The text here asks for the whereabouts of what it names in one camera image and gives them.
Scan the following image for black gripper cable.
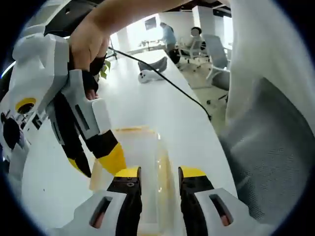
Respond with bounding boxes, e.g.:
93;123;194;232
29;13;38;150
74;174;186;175
107;46;213;121

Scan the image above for clear box with yellow buckle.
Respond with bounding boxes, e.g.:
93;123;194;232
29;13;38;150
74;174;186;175
89;125;184;236

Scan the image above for person's white shirt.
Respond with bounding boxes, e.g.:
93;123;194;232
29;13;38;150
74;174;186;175
224;0;315;140

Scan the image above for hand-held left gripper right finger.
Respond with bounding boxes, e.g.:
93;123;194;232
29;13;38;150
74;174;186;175
178;166;257;236

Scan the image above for potted green plant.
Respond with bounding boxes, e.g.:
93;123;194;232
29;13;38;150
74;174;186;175
99;59;112;80

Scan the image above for person's right hand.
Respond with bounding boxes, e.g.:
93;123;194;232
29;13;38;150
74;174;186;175
68;12;112;100

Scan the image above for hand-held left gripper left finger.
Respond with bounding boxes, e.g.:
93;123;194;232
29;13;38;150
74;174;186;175
73;166;143;236

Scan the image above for white controller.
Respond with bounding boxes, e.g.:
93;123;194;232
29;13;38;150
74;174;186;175
138;69;163;85

